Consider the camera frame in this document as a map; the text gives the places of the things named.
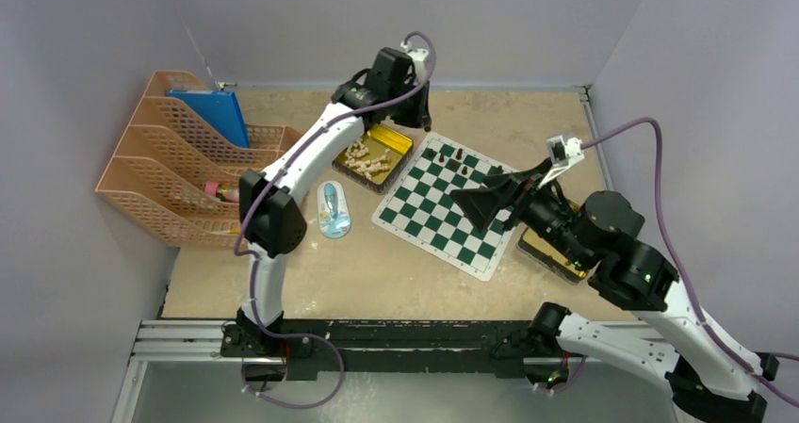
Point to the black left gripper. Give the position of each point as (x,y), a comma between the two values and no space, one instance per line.
(420,117)

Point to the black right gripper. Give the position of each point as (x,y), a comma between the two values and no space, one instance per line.
(480,203)

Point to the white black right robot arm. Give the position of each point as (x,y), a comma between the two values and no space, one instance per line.
(600,237)

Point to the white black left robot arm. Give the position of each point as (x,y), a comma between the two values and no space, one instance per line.
(272,226)

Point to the green white chess board mat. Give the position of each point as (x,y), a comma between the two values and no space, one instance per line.
(417,209)

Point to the gold tin with light pieces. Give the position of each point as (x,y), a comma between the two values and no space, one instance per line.
(376,159)

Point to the gold tin with dark pieces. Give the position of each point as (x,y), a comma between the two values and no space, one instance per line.
(549,258)

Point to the light blue round item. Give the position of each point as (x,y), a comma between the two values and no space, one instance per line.
(334,219)

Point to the blue folder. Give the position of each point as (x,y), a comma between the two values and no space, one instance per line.
(220,109)

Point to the pink bottle in rack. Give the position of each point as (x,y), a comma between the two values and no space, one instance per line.
(222,192)

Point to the orange plastic file rack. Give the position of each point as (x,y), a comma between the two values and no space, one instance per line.
(167,153)

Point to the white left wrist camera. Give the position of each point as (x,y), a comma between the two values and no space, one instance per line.
(422,59)

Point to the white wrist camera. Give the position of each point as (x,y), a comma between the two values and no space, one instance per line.
(565,151)
(422,59)

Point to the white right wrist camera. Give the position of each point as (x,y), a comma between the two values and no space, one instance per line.
(565,151)

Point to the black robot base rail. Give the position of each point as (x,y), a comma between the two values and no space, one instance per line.
(412,348)

